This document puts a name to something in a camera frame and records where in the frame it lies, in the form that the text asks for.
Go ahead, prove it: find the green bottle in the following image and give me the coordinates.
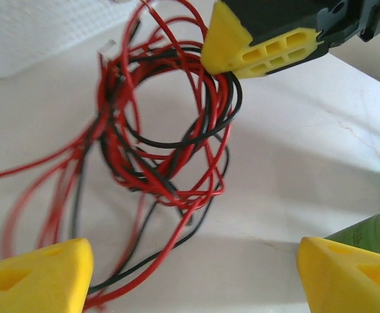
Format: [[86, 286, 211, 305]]
[[323, 172, 380, 261]]

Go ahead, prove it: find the thin black cable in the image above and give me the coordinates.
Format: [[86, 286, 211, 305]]
[[98, 45, 245, 209], [69, 143, 230, 294]]

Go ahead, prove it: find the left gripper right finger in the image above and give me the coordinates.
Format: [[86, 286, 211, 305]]
[[299, 237, 380, 313]]

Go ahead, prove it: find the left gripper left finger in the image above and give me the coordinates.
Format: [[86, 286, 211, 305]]
[[0, 237, 95, 313]]

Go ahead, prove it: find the white perforated plastic basket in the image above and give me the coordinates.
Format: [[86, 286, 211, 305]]
[[0, 0, 160, 79]]

